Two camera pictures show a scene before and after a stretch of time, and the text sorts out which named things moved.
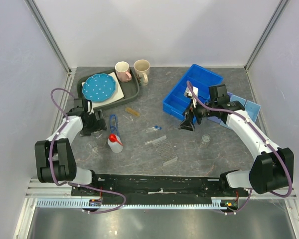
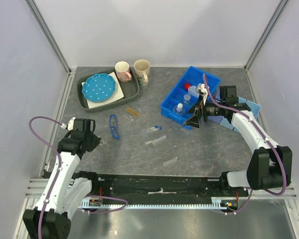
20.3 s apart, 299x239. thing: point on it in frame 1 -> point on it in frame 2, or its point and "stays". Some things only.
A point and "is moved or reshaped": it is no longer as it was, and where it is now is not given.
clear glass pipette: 131,120 stays
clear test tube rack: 165,150 stays
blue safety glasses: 113,124 stays
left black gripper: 98,125 -> 96,140
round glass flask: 92,148 is moved or reshaped
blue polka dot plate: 98,87 stays
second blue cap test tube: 160,128 stays
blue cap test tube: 155,126 stays
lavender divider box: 252,110 stays
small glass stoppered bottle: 206,139 -> 187,97
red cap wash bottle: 114,143 is moved or reshaped
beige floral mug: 142,67 stays
